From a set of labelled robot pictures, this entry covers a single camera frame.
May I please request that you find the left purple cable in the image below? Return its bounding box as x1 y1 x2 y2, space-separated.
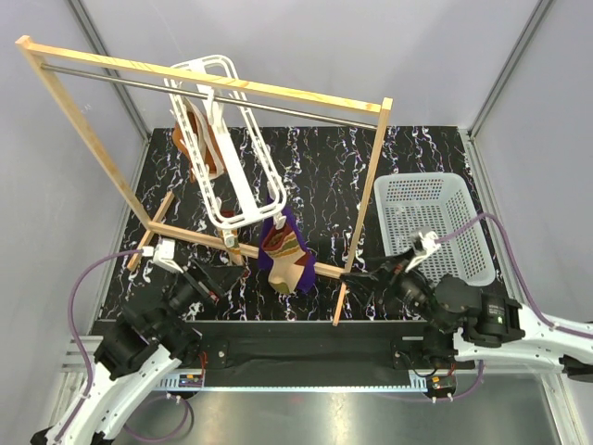
50 248 145 441

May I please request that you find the striped sock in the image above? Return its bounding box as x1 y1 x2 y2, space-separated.
218 229 245 266
262 223 309 294

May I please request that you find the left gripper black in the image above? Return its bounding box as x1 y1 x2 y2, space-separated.
153 255 246 336

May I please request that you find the white plastic basket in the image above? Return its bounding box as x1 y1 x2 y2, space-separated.
374 172 496 286

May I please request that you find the purple cable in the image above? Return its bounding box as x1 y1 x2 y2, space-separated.
435 211 593 404
50 248 145 441

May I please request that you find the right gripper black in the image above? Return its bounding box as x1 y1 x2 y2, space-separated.
338 246 448 333

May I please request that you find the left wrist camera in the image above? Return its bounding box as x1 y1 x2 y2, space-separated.
140 238 183 273

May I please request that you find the wooden hanging rack frame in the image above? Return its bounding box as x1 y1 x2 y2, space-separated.
13 35 394 328

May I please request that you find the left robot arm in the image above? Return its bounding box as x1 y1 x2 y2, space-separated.
31 261 244 444

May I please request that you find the orange sock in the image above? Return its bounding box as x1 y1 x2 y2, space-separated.
172 111 226 180

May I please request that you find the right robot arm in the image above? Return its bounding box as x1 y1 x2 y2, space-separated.
340 251 592 383

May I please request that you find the steel rack rod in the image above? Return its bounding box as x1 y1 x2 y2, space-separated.
39 63 377 131

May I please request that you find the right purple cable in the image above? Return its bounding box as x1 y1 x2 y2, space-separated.
435 211 593 404

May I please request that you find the white plastic clip hanger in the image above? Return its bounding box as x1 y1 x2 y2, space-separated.
164 78 287 247

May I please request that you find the purple sock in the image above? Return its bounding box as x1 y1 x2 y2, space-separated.
258 207 316 293

